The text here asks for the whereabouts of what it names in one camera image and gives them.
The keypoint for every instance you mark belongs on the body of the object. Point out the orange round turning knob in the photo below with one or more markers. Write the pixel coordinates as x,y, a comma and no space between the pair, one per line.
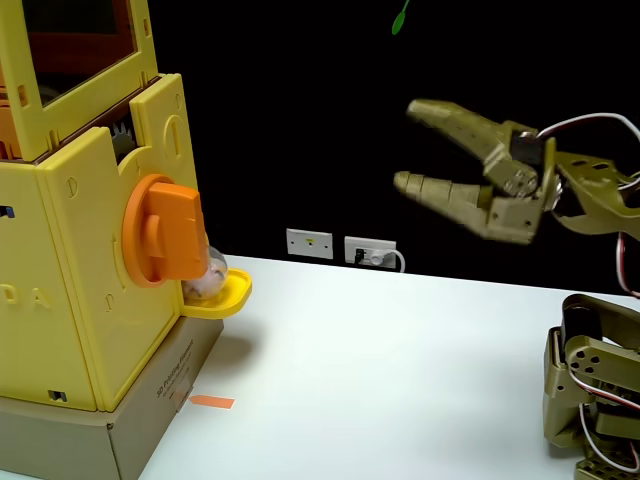
175,235

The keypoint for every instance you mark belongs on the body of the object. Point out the yellow toy vending machine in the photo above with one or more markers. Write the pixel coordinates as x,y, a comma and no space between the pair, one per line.
75,300

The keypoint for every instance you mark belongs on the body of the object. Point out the black plug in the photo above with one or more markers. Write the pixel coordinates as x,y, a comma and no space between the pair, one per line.
359,256

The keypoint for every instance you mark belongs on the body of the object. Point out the green leaf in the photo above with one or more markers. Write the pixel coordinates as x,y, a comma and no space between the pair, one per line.
398,22

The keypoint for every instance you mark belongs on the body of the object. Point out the yellow dispensing tray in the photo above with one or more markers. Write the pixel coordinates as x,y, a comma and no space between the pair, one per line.
235,295

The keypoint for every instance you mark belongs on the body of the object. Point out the clear capsule ball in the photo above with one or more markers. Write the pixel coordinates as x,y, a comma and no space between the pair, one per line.
212,275

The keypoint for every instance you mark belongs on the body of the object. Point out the orange tape arrow marker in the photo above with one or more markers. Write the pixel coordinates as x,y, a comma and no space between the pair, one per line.
215,401

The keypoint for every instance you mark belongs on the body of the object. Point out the grey plastic gear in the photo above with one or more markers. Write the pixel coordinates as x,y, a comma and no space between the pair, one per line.
122,142

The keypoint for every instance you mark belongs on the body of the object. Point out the brown cardboard box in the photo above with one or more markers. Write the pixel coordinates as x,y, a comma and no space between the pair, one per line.
140,425

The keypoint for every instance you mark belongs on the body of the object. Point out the white wall socket plate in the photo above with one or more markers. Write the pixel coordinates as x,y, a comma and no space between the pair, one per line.
387,246

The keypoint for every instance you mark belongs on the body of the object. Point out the white blank wall plate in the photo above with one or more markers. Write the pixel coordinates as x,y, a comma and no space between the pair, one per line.
310,243

